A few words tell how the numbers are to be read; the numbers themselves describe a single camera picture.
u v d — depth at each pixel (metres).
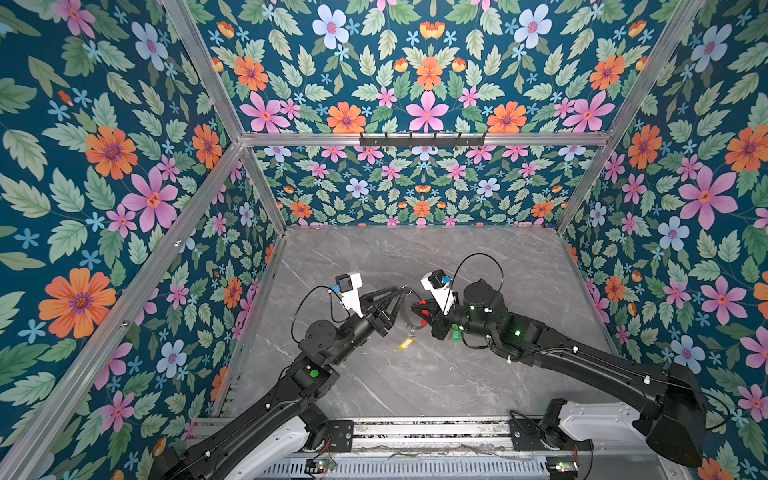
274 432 0.51
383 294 0.63
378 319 0.58
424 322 0.71
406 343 0.76
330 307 0.58
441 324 0.60
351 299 0.58
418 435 0.75
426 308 0.66
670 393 0.42
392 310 0.62
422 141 0.93
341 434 0.74
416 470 0.77
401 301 0.68
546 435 0.65
